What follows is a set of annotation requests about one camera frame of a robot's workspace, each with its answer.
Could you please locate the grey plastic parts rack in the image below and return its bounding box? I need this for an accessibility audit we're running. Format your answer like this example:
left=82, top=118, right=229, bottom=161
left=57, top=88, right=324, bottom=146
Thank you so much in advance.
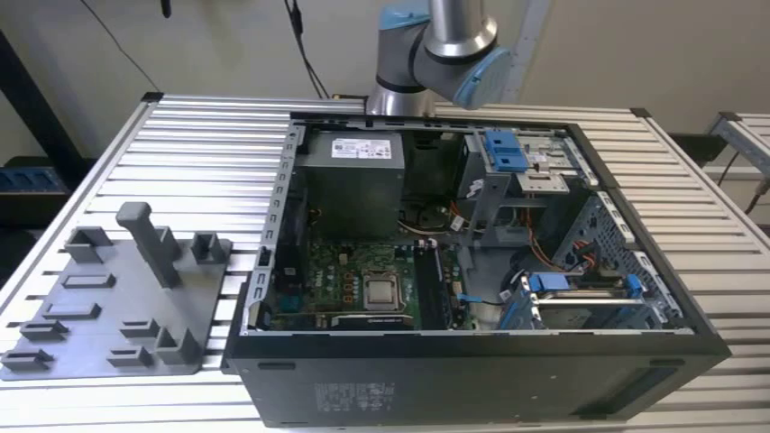
left=0, top=201, right=236, bottom=382

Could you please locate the blue storage box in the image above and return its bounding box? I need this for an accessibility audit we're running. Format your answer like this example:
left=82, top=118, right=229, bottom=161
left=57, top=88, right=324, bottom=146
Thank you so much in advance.
left=0, top=165, right=65, bottom=196

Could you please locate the black box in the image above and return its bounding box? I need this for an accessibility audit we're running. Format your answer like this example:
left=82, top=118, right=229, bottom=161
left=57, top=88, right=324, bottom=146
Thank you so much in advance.
left=665, top=133, right=727, bottom=169

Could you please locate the black desk frame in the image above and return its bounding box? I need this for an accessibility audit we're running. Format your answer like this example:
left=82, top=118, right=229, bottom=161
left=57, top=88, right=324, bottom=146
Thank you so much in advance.
left=0, top=29, right=94, bottom=235

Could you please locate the silver CPU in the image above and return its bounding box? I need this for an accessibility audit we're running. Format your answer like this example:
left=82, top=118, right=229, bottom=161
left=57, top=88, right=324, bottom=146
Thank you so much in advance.
left=366, top=280, right=397, bottom=304

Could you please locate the orange wire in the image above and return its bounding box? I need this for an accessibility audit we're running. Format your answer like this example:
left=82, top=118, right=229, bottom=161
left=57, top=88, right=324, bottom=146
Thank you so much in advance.
left=520, top=207, right=593, bottom=272

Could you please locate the grey power supply unit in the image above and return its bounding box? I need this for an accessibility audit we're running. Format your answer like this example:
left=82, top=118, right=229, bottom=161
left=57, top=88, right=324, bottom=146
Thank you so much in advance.
left=297, top=130, right=405, bottom=240

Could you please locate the hard disk in blue carrier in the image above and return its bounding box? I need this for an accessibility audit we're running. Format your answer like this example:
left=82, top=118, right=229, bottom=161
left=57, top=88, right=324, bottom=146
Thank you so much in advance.
left=501, top=272, right=656, bottom=330

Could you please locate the black wire bundle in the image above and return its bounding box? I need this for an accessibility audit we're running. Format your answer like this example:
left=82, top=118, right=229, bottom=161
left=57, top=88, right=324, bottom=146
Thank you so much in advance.
left=397, top=200, right=480, bottom=235

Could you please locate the blue plastic drive latch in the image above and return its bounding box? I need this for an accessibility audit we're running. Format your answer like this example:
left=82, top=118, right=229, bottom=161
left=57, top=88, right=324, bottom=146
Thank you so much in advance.
left=482, top=129, right=528, bottom=173

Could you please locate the grey perforated metal cage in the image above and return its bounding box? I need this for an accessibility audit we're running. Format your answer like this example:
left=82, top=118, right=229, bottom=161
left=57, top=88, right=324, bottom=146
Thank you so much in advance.
left=552, top=193, right=684, bottom=326

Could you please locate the green motherboard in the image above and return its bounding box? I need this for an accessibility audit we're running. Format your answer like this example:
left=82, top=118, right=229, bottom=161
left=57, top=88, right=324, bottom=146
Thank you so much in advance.
left=262, top=241, right=476, bottom=333

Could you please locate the thick black camera cable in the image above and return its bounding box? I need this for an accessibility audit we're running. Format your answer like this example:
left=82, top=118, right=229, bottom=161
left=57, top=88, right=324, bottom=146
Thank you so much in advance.
left=281, top=0, right=329, bottom=98

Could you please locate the black open PC case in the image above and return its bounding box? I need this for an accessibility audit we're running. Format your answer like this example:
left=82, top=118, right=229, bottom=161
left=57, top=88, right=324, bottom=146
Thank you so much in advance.
left=218, top=111, right=733, bottom=428

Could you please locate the neighbouring metal slat table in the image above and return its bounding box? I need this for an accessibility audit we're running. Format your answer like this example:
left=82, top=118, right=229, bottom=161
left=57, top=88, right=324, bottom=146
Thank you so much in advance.
left=703, top=111, right=770, bottom=181

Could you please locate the black graphics card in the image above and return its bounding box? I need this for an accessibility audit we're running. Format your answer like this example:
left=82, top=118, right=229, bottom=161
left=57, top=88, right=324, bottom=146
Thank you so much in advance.
left=328, top=313, right=416, bottom=331

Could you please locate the grey metal drive bracket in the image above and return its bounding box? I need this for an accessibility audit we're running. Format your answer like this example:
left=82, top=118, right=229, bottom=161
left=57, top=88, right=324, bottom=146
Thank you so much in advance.
left=456, top=128, right=596, bottom=247

